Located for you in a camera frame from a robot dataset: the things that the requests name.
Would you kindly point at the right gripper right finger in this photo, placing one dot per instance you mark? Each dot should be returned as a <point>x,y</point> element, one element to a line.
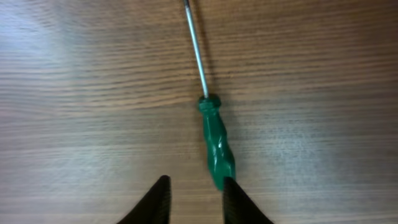
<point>238,208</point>

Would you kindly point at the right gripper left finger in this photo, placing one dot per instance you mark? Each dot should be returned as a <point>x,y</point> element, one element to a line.
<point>154,207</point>

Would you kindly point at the green screwdriver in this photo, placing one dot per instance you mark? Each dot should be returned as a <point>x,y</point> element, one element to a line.
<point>220,159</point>

